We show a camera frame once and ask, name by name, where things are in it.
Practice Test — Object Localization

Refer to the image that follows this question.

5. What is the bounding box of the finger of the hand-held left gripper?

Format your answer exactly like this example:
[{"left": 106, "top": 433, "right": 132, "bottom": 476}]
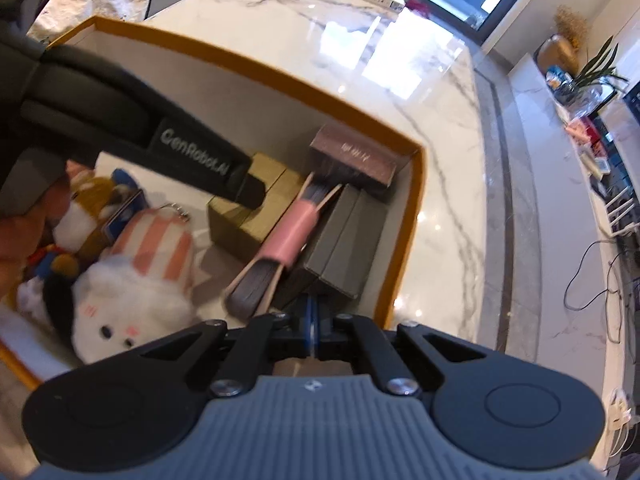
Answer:
[{"left": 227, "top": 160, "right": 268, "bottom": 210}]

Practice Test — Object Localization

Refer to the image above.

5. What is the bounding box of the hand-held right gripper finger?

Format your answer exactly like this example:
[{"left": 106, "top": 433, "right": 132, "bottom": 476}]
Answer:
[
  {"left": 137, "top": 295, "right": 312, "bottom": 396},
  {"left": 311, "top": 296, "right": 488, "bottom": 396}
]

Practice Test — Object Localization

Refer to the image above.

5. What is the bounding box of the orange-rimmed cardboard box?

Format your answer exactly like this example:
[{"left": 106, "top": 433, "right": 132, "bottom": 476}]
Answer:
[{"left": 0, "top": 15, "right": 426, "bottom": 391}]

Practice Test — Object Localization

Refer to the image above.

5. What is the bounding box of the person's left hand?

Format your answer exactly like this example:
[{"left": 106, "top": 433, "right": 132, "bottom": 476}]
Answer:
[{"left": 0, "top": 161, "right": 71, "bottom": 303}]

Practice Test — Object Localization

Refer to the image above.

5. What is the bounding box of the brown cardboard box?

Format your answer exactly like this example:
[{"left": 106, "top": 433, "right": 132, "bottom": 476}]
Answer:
[{"left": 207, "top": 152, "right": 306, "bottom": 263}]

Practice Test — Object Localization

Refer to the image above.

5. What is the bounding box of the folded fan with pink band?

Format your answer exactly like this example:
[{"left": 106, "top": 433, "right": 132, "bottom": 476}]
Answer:
[{"left": 222, "top": 172, "right": 346, "bottom": 321}]

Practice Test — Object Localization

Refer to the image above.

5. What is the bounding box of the dark grey box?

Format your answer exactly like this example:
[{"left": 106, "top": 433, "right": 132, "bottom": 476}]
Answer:
[
  {"left": 320, "top": 190, "right": 391, "bottom": 301},
  {"left": 280, "top": 185, "right": 361, "bottom": 311}
]

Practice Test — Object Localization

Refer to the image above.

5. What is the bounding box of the purple-brown box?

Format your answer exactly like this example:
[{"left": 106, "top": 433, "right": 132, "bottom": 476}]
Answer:
[{"left": 308, "top": 125, "right": 408, "bottom": 203}]

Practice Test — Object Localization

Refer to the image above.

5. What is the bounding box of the brown and white plush toy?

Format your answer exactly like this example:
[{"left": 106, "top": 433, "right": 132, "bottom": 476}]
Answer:
[{"left": 52, "top": 167, "right": 136, "bottom": 261}]

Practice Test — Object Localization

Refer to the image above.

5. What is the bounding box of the blue tag card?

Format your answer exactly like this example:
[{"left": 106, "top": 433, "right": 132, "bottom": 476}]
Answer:
[{"left": 102, "top": 190, "right": 148, "bottom": 243}]

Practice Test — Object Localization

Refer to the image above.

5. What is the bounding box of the pink striped white plush toy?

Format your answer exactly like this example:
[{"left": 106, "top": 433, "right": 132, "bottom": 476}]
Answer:
[{"left": 70, "top": 205, "right": 198, "bottom": 363}]

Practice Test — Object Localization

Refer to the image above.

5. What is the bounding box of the colourful plush toy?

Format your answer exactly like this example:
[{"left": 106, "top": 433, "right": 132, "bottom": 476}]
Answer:
[{"left": 27, "top": 242, "right": 78, "bottom": 281}]

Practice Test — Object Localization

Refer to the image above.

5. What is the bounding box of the white marble TV cabinet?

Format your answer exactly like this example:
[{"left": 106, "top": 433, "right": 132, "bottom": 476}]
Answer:
[{"left": 510, "top": 52, "right": 640, "bottom": 351}]

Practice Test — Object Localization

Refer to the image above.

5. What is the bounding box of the white power strip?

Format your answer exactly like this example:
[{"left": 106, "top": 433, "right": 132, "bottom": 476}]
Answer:
[{"left": 605, "top": 387, "right": 636, "bottom": 426}]

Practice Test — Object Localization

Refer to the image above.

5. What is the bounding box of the blue snack packet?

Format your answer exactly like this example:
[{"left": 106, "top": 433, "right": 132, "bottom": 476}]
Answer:
[{"left": 545, "top": 65, "right": 576, "bottom": 101}]

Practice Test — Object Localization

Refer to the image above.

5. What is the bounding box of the pink packet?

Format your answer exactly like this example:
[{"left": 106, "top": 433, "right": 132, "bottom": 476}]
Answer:
[{"left": 565, "top": 117, "right": 596, "bottom": 143}]

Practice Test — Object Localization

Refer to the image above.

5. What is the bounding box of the golden vase with dried flowers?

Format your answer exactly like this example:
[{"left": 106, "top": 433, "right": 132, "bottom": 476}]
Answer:
[{"left": 537, "top": 5, "right": 591, "bottom": 78}]

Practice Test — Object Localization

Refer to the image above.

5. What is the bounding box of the green potted plant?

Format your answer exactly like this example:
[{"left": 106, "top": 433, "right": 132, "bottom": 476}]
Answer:
[{"left": 570, "top": 37, "right": 628, "bottom": 98}]

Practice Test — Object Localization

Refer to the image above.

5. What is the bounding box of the black cabinet cable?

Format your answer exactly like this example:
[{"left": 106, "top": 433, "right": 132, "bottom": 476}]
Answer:
[{"left": 564, "top": 237, "right": 640, "bottom": 346}]

